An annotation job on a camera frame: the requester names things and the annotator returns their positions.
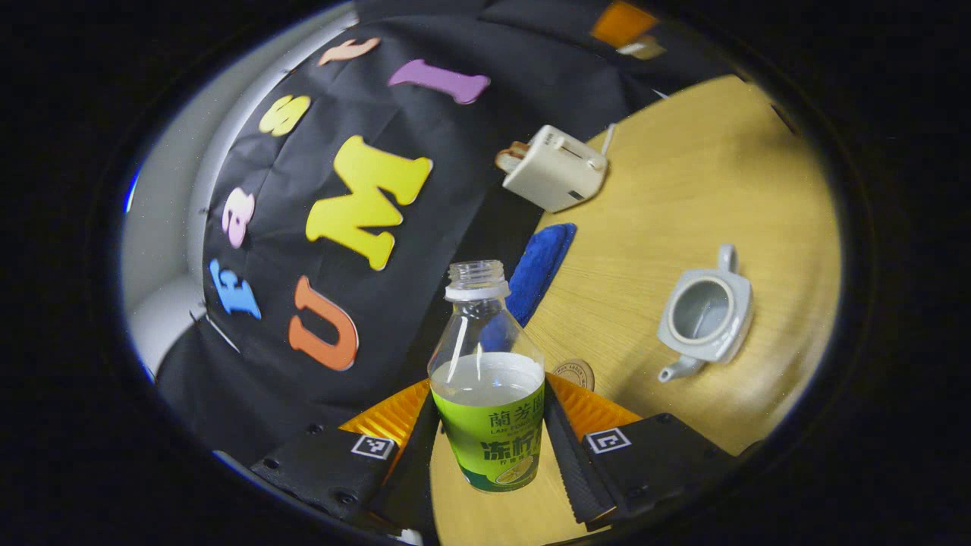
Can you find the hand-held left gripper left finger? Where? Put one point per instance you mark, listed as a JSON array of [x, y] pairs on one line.
[[406, 474]]

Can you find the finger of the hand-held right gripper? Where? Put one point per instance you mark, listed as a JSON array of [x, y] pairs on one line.
[[622, 21]]

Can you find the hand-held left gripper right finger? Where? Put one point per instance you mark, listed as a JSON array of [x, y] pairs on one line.
[[573, 462]]

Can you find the round brown coaster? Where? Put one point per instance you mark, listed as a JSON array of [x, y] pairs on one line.
[[578, 374]]

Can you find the clear green label water bottle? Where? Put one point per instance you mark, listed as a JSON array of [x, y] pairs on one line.
[[489, 425]]

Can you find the white ceramic teacup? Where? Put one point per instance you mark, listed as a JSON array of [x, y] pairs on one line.
[[709, 318]]

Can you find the white toaster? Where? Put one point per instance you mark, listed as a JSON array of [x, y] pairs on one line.
[[554, 171]]

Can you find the bread slice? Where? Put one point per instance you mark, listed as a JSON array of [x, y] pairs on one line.
[[512, 155]]

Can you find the blue folded towel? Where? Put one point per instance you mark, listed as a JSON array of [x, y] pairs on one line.
[[542, 265]]

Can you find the black backdrop cloth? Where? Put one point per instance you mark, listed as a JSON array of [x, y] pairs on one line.
[[455, 189]]

